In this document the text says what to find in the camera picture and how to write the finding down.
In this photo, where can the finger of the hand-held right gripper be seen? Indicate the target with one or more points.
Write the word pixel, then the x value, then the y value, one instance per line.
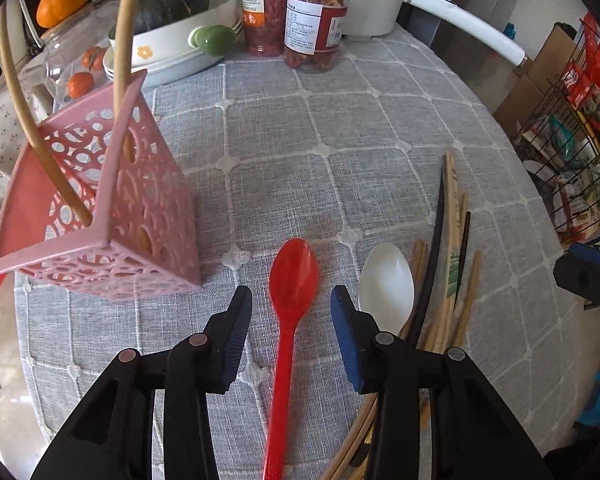
pixel 595 280

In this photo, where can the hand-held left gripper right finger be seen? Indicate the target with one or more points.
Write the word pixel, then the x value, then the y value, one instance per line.
pixel 347 342

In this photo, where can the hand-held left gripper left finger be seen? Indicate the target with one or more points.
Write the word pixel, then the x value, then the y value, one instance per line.
pixel 235 342

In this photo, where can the white plastic spoon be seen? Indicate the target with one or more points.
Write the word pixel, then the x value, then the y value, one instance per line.
pixel 386 285

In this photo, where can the red plastic spoon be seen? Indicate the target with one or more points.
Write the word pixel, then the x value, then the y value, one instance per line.
pixel 292 275

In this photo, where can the pile of wooden chopsticks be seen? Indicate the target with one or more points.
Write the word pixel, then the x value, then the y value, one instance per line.
pixel 450 280

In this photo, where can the pink perforated utensil basket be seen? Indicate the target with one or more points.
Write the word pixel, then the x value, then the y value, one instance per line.
pixel 145 200

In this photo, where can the blue plastic object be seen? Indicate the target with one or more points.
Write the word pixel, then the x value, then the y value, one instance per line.
pixel 597 400

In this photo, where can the teal packet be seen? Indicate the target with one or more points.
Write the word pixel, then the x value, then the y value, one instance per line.
pixel 566 137

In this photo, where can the grey checked tablecloth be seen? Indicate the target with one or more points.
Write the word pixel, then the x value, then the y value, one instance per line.
pixel 370 180

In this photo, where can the cardboard box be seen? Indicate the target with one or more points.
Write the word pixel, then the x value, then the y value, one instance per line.
pixel 535 85

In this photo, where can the red snack packets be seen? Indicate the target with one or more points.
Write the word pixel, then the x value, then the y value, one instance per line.
pixel 587 70

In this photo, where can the white stacked dish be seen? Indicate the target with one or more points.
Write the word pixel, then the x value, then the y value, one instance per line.
pixel 180 67

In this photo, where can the floral cloth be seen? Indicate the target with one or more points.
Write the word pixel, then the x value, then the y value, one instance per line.
pixel 0 160

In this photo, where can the small tangerine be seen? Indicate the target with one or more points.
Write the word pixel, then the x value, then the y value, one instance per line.
pixel 80 85
pixel 96 57

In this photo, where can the white flower print baking dish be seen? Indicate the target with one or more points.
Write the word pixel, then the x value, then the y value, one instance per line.
pixel 165 42

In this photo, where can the dried red fruit jar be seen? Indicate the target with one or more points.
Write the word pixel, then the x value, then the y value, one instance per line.
pixel 315 25

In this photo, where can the goji berry jar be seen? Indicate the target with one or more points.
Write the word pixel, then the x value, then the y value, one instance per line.
pixel 262 15

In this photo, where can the clear glass jar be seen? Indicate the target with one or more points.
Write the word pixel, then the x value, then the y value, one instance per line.
pixel 62 55

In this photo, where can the green kabocha squash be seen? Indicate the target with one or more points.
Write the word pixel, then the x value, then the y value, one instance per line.
pixel 175 2

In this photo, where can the large orange fruit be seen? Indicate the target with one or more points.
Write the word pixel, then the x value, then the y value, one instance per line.
pixel 62 0

